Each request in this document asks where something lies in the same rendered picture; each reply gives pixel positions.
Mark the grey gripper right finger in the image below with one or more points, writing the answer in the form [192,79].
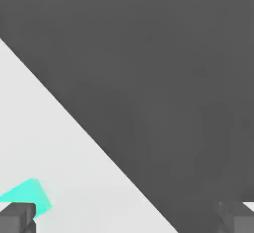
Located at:
[238,219]

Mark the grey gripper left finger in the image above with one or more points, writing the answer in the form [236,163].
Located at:
[15,217]

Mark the small cyan cube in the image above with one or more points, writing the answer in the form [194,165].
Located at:
[29,192]

